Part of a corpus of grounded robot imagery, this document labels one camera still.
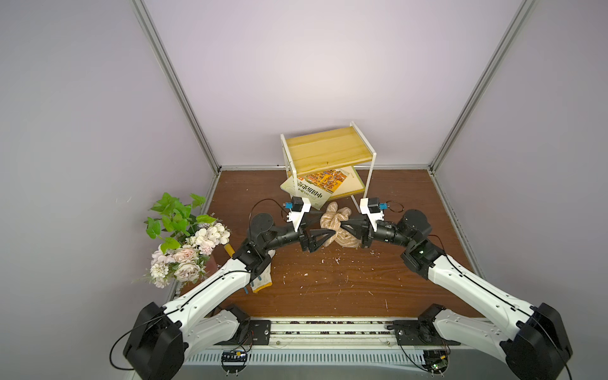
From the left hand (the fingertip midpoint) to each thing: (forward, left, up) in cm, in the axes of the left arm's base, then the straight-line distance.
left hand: (330, 224), depth 65 cm
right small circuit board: (-29, -34, -33) cm, 55 cm away
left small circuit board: (-30, +29, -34) cm, 54 cm away
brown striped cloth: (-1, 0, +4) cm, 4 cm away
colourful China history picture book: (+24, +4, -12) cm, 27 cm away
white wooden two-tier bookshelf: (+30, -5, +2) cm, 31 cm away
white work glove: (-6, +22, -29) cm, 37 cm away
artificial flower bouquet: (-5, +39, 0) cm, 40 cm away
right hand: (+2, -4, +2) cm, 5 cm away
